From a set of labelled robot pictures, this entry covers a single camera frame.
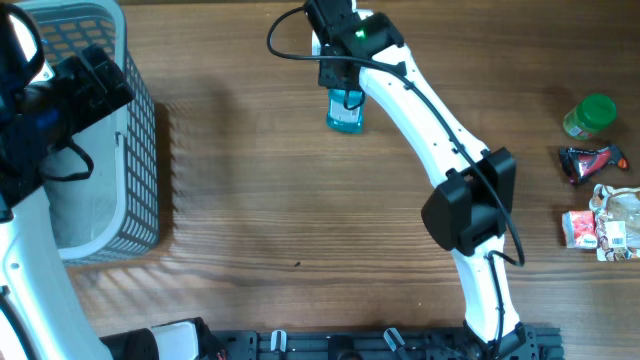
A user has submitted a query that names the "blue mouthwash bottle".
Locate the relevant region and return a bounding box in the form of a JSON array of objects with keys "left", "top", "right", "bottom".
[{"left": 326, "top": 89, "right": 366, "bottom": 134}]

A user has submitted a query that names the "grey plastic mesh basket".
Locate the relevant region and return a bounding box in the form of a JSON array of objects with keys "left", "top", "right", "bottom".
[{"left": 20, "top": 0, "right": 159, "bottom": 266}]

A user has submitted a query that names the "green lid spice jar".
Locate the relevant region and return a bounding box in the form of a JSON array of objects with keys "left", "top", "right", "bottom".
[{"left": 562, "top": 94, "right": 617, "bottom": 140}]

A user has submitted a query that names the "red black small packet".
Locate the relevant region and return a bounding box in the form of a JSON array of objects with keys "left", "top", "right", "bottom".
[{"left": 558, "top": 145, "right": 630, "bottom": 186}]

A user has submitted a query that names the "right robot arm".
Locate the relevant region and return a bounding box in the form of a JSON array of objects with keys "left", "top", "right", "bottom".
[{"left": 302, "top": 1, "right": 524, "bottom": 359}]

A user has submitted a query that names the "red white small box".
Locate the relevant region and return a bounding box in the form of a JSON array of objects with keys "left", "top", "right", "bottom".
[{"left": 562, "top": 210, "right": 598, "bottom": 249}]

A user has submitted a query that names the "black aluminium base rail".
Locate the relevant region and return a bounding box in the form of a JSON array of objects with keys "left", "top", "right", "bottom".
[{"left": 213, "top": 325, "right": 565, "bottom": 360}]

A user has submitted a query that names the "white brown snack pouch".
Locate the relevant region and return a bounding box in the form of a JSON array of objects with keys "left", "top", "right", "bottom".
[{"left": 589, "top": 184, "right": 639, "bottom": 262}]

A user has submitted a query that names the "white barcode scanner box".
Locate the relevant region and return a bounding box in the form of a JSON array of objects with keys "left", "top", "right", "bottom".
[{"left": 311, "top": 9, "right": 374, "bottom": 56}]

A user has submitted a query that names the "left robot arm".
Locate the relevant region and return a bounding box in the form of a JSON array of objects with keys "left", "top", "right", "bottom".
[{"left": 1, "top": 3, "right": 229, "bottom": 359}]

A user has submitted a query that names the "right camera black cable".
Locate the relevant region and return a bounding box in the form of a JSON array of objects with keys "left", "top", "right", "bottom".
[{"left": 265, "top": 5, "right": 526, "bottom": 351}]

